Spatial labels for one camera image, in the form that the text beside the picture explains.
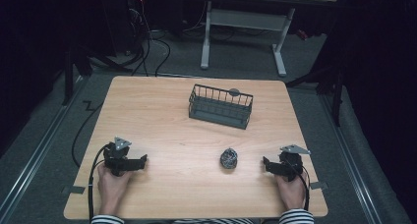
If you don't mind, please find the dark wire basket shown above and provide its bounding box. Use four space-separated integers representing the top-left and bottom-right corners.
188 84 255 131

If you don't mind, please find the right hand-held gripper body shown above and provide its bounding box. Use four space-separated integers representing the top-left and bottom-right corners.
277 143 312 183

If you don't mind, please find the hand-held gripper black cable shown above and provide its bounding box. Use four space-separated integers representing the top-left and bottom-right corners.
87 143 112 223
284 156 311 212

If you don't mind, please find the left hand-held gripper black cable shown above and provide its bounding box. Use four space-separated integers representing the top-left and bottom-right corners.
87 143 112 223

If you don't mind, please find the person's left hand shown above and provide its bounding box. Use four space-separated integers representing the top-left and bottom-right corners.
96 162 133 216

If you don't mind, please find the bundle of black cables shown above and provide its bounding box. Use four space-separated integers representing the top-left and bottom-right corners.
125 0 172 78

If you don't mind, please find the person's striped torso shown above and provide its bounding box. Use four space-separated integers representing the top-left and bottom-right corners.
172 217 256 224

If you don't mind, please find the black stand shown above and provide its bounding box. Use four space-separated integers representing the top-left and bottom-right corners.
61 42 133 107
286 62 346 128

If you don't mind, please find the red object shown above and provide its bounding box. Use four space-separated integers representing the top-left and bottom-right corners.
295 28 310 41

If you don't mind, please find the metal floor rail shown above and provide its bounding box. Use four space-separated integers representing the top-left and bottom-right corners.
319 92 384 224
0 76 87 220

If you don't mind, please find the thin black floor cable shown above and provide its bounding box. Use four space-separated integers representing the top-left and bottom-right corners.
71 99 104 169

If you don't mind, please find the white-legged wooden desk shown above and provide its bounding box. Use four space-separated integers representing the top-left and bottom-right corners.
199 0 339 78

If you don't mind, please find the grey steel wool ball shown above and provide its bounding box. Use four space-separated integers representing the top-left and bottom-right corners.
219 147 239 170

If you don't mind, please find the person's right hand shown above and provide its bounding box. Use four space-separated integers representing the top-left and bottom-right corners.
274 170 310 212

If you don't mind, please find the right hand-held gripper black cable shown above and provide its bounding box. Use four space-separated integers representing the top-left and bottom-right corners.
284 156 311 212

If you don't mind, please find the grey tape piece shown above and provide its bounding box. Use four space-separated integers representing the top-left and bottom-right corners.
61 185 87 196
309 181 329 191

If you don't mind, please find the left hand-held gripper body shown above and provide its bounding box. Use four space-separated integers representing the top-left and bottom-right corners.
103 137 133 178

